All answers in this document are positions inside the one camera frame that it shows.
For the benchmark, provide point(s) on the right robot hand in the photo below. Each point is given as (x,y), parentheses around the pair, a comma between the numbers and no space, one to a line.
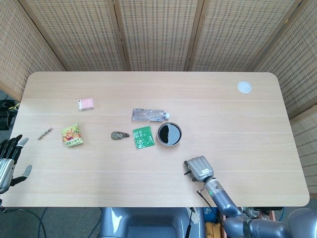
(200,168)

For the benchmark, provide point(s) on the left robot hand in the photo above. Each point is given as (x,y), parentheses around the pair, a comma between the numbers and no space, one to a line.
(6,163)

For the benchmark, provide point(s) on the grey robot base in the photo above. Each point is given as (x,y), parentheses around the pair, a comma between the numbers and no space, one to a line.
(153,223)

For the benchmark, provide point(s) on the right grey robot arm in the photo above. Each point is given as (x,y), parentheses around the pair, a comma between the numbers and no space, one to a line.
(223,198)

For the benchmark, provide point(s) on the black bowl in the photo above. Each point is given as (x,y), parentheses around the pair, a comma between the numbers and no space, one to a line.
(169,142)

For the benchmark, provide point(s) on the blue box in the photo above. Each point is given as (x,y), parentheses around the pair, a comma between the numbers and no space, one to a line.
(210,214)

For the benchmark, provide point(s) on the black yellow equipment pile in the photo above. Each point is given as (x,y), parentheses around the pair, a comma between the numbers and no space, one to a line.
(7,114)

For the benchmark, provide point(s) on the yellow cloth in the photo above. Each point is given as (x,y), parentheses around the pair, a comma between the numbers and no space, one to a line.
(213,230)

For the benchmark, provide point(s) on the green tea sachet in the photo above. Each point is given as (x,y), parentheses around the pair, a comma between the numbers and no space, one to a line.
(143,137)

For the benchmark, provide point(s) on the green snack bag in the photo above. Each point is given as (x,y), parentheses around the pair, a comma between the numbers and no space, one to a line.
(71,135)

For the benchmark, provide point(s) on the clear plastic water bottle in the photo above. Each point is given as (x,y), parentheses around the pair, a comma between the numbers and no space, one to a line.
(148,115)

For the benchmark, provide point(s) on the brown correction tape dispenser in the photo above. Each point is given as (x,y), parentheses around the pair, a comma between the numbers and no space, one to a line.
(119,135)

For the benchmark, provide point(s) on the white round table cap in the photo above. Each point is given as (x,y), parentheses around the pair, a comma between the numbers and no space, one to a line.
(244,87)

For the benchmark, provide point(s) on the pink tissue pack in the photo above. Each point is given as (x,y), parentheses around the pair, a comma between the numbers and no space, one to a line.
(86,104)

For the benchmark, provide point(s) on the woven bamboo folding screen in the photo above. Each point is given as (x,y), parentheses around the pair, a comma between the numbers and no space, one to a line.
(158,34)

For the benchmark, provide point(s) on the white perforated bracket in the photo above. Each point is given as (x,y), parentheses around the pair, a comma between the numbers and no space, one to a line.
(195,215)

